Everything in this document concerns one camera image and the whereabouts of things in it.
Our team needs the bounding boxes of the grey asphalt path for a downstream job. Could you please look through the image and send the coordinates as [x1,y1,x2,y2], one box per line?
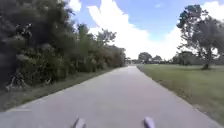
[0,65,222,128]

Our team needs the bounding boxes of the grass verge strip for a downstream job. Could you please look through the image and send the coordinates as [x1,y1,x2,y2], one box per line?
[0,66,118,112]

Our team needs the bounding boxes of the robot's own part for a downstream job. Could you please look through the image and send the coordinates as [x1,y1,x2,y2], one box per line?
[143,116,157,128]
[72,116,86,128]

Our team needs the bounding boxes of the dense wood of trees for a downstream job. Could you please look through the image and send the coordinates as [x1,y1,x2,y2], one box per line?
[0,0,128,90]

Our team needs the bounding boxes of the large lone tree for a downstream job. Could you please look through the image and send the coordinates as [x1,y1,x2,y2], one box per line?
[176,4,224,71]

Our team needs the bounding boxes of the distant row of trees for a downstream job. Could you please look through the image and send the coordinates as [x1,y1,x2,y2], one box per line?
[125,50,224,66]

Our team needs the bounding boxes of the grass field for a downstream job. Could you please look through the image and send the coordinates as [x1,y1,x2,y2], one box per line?
[136,63,224,126]

